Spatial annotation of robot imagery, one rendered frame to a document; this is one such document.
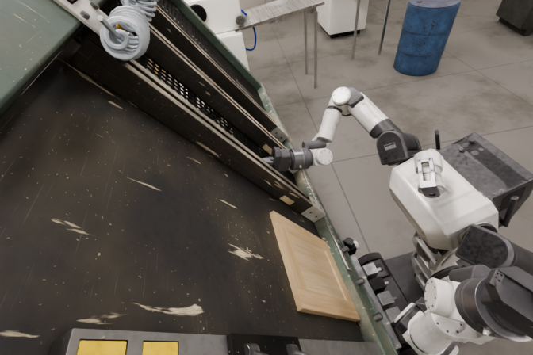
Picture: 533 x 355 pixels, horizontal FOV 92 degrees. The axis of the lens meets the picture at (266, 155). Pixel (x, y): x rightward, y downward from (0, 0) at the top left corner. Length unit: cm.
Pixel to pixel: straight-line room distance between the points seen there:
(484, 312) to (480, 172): 46
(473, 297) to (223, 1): 316
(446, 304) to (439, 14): 364
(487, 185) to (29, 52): 100
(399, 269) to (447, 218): 123
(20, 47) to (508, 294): 72
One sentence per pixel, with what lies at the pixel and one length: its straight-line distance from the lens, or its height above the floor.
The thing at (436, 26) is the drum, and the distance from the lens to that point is 408.
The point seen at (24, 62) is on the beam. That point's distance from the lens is 47.
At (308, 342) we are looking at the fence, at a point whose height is 131.
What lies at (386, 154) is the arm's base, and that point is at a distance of 100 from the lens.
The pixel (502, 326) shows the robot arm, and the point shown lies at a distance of 58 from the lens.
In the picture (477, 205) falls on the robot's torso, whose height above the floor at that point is 136.
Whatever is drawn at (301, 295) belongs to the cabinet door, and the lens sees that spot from 80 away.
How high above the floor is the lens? 200
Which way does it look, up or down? 44 degrees down
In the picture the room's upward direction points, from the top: 10 degrees counter-clockwise
